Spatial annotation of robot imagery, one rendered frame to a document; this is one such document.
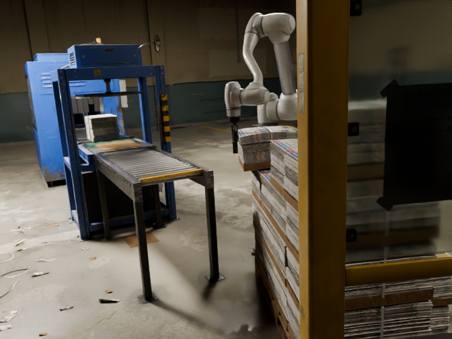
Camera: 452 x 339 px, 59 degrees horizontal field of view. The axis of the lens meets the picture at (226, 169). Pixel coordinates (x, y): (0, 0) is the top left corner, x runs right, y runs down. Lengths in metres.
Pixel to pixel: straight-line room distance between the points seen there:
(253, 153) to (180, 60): 9.73
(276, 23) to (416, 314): 1.85
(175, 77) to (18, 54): 4.07
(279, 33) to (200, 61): 9.67
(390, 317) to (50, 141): 5.22
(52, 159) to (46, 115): 0.61
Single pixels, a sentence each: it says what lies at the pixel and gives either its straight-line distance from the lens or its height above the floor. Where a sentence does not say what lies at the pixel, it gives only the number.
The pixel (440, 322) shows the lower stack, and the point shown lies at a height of 0.29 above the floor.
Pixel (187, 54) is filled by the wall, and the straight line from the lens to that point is 12.16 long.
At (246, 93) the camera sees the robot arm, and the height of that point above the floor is 1.30.
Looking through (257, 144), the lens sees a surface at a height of 1.00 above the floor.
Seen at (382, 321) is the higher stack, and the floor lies 0.55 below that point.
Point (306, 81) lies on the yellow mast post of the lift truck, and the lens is 0.88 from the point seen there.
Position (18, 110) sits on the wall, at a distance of 11.17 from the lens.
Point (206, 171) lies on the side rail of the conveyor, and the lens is 2.67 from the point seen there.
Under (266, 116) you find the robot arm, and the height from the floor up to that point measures 1.11.
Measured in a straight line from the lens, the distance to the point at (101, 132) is 4.54.
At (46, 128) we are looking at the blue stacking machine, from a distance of 6.06.
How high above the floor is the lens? 1.40
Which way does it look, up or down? 13 degrees down
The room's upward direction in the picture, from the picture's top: 3 degrees counter-clockwise
